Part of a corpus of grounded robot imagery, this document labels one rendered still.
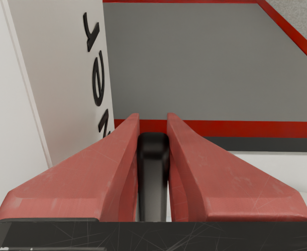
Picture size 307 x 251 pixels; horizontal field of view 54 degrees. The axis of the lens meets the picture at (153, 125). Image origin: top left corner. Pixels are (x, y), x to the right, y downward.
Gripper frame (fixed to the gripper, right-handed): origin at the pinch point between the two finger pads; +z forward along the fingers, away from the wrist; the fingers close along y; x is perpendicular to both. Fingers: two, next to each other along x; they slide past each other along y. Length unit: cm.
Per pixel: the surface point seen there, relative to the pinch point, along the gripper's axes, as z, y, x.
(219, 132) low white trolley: 18.5, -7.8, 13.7
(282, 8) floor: 89, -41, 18
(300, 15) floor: 89, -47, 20
